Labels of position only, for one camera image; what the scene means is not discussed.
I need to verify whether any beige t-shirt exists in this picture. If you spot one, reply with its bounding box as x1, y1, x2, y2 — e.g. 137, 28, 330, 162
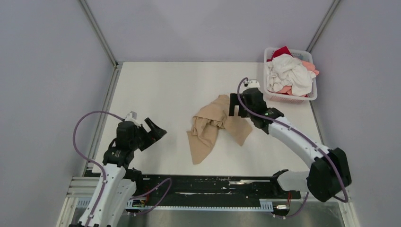
187, 95, 253, 165

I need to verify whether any right aluminium frame post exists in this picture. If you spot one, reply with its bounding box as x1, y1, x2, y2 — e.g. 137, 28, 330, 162
306, 0, 342, 52

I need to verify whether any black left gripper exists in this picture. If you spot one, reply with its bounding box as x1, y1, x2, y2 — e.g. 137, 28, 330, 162
130, 118, 167, 151

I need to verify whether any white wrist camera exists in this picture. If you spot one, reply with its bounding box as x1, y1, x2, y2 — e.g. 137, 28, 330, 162
243, 79, 260, 89
124, 111, 140, 126

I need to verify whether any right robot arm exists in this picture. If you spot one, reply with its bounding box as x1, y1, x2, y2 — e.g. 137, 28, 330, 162
229, 88, 352, 202

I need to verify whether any pink t-shirt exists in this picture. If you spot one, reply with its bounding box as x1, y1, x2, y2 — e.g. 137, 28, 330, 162
274, 59, 320, 97

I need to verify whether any red t-shirt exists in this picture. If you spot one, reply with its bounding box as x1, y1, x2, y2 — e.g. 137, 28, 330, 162
266, 46, 292, 62

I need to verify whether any left aluminium frame post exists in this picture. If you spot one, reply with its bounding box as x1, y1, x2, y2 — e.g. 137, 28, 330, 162
78, 0, 118, 69

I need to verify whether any aluminium frame post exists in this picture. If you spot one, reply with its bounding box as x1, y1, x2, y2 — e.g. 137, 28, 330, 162
78, 0, 118, 69
306, 0, 342, 52

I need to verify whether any white crumpled t-shirt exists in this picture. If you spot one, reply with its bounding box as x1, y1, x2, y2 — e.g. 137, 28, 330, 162
265, 54, 319, 96

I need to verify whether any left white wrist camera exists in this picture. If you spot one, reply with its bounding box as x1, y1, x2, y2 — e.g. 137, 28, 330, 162
124, 111, 140, 126

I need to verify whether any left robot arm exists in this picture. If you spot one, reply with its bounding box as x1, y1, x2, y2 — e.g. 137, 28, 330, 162
75, 118, 167, 227

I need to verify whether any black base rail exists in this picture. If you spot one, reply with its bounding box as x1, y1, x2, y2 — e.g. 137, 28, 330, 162
134, 174, 301, 208

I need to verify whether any white slotted cable duct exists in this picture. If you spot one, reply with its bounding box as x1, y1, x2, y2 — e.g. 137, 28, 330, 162
76, 198, 274, 212

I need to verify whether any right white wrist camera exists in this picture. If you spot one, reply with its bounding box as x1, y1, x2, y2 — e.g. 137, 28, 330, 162
243, 79, 260, 89

